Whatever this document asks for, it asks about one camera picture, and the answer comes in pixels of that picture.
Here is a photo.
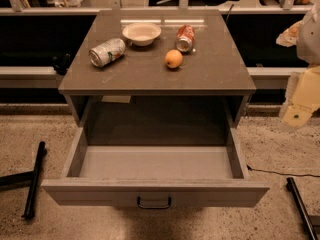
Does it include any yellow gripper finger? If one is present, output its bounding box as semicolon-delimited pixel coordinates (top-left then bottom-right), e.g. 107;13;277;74
282;65;320;129

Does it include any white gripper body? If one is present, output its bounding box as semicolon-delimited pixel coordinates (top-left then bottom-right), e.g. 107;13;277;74
279;72;300;118

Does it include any orange fruit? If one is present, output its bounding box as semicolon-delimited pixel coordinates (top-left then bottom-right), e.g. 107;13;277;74
165;50;183;69

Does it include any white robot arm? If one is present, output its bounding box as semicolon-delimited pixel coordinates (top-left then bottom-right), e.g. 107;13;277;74
276;4;320;132

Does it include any grey cabinet with top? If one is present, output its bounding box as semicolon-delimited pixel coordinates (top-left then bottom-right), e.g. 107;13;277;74
59;8;255;121

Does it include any open grey top drawer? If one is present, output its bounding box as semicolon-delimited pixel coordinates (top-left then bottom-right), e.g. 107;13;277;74
42;129;269;208

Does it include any black stand leg right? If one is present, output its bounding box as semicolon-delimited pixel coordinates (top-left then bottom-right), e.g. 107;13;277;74
286;177;320;240

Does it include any black stand leg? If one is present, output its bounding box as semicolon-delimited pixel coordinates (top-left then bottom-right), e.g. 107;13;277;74
286;177;320;240
0;141;47;220

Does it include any red soda can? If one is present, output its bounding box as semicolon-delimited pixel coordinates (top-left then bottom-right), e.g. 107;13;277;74
176;25;195;53

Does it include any white ceramic bowl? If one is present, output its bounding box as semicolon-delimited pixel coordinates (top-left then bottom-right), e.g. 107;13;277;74
122;22;161;47

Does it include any white paper label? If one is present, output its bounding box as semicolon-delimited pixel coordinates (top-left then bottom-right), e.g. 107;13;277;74
101;96;131;103

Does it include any white green soda can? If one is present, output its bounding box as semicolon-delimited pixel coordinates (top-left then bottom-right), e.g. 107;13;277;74
89;38;126;67

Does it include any black clamp object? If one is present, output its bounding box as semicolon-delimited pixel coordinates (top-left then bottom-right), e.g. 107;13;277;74
52;54;71;75

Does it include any black stand leg left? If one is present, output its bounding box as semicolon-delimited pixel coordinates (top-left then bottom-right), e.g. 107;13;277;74
0;141;47;220

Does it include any black floor cable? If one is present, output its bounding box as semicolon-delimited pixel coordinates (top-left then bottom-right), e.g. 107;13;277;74
246;164;320;178

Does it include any black drawer handle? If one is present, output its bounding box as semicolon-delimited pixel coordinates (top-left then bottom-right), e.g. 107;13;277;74
137;196;172;210

